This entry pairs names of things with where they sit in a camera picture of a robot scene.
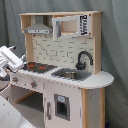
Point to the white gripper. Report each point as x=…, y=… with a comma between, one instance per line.
x=8, y=58

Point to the white oven door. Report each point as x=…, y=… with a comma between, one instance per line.
x=6, y=95

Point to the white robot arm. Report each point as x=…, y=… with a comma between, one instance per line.
x=10, y=117

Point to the wooden toy kitchen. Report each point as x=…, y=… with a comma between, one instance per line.
x=63, y=53

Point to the left stove knob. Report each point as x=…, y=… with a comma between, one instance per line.
x=14, y=79

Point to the stove knob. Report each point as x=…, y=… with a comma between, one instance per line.
x=14, y=79
x=33, y=84

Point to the black toy stovetop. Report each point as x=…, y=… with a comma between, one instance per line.
x=38, y=67

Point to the right stove knob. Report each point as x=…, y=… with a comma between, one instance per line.
x=33, y=84

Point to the grey range hood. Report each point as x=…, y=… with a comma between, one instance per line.
x=39, y=27

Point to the grey toy sink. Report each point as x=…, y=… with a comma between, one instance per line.
x=72, y=74

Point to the white cabinet door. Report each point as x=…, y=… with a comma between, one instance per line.
x=62, y=106

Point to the black toy faucet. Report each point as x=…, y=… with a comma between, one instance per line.
x=82, y=64

